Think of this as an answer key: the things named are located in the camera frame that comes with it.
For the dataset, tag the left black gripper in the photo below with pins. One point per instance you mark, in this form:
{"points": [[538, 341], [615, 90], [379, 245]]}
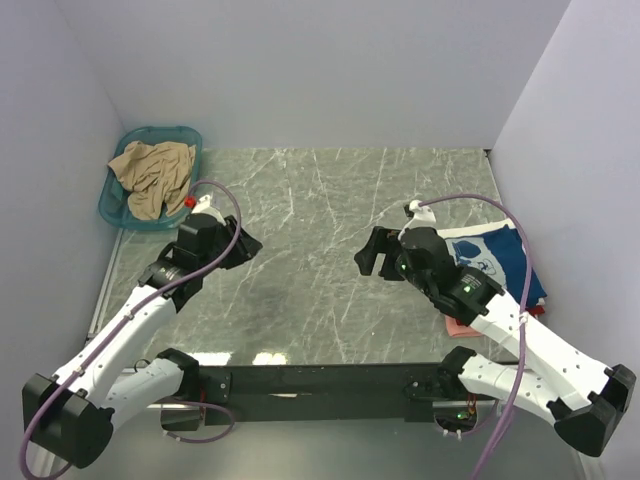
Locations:
{"points": [[235, 242]]}

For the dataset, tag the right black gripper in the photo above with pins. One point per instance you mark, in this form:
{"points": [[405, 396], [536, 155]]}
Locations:
{"points": [[382, 253]]}

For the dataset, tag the beige t shirt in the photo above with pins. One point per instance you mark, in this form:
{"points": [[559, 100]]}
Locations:
{"points": [[157, 177]]}

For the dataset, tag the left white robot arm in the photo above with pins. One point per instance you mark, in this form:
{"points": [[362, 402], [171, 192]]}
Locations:
{"points": [[74, 412]]}

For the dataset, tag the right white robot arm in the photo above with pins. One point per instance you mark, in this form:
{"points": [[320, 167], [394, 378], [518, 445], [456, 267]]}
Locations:
{"points": [[582, 398]]}

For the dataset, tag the pink folded shirt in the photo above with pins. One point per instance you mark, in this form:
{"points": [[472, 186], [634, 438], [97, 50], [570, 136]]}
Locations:
{"points": [[455, 329]]}

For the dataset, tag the blue white folded shirt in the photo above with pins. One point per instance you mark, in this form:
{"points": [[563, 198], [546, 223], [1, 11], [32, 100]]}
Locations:
{"points": [[495, 249]]}

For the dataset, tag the teal plastic basket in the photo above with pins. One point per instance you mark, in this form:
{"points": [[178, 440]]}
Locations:
{"points": [[113, 202]]}

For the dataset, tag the black base beam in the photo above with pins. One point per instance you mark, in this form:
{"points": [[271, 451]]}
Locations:
{"points": [[324, 392]]}

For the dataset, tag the red folded shirt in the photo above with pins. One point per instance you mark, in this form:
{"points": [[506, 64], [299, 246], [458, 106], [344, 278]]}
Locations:
{"points": [[536, 311]]}

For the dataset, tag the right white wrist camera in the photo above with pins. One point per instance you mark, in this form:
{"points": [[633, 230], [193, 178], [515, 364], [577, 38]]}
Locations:
{"points": [[418, 216]]}

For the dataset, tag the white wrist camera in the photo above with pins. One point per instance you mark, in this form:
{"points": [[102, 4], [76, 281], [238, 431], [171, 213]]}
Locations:
{"points": [[203, 205], [418, 216]]}

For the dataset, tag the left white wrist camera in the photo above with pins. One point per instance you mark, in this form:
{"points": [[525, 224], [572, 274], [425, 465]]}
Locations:
{"points": [[203, 205]]}

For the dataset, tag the aluminium frame rail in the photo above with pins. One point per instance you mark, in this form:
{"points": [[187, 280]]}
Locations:
{"points": [[104, 292]]}

